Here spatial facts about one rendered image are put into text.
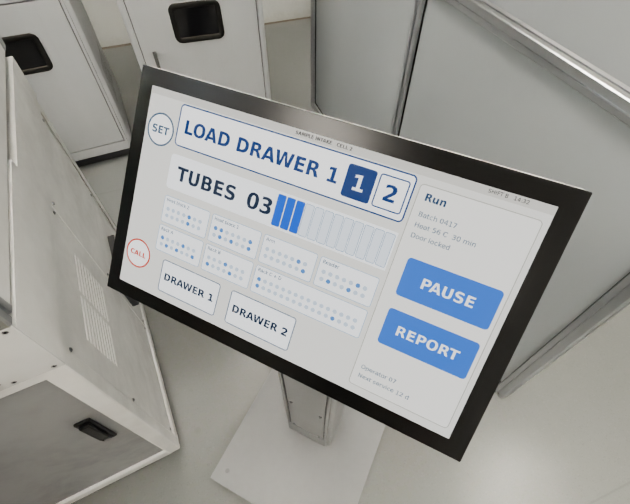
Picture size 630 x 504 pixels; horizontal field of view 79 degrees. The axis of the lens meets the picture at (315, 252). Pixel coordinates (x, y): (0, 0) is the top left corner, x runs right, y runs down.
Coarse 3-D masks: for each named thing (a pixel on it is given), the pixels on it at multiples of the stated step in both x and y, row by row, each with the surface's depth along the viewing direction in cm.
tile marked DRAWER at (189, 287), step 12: (168, 264) 51; (168, 276) 51; (180, 276) 51; (192, 276) 50; (204, 276) 50; (168, 288) 52; (180, 288) 51; (192, 288) 50; (204, 288) 50; (216, 288) 49; (180, 300) 51; (192, 300) 51; (204, 300) 50; (216, 300) 49; (204, 312) 50
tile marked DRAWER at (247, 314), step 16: (240, 304) 48; (256, 304) 48; (224, 320) 50; (240, 320) 49; (256, 320) 48; (272, 320) 47; (288, 320) 46; (256, 336) 48; (272, 336) 47; (288, 336) 47
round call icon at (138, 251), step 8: (128, 240) 53; (136, 240) 52; (144, 240) 52; (128, 248) 53; (136, 248) 53; (144, 248) 52; (152, 248) 52; (128, 256) 53; (136, 256) 53; (144, 256) 52; (136, 264) 53; (144, 264) 53
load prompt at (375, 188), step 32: (192, 128) 47; (224, 128) 45; (256, 128) 44; (224, 160) 46; (256, 160) 44; (288, 160) 43; (320, 160) 42; (352, 160) 41; (320, 192) 42; (352, 192) 41; (384, 192) 40
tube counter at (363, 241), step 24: (264, 192) 45; (264, 216) 45; (288, 216) 44; (312, 216) 43; (336, 216) 42; (312, 240) 44; (336, 240) 43; (360, 240) 42; (384, 240) 41; (384, 264) 41
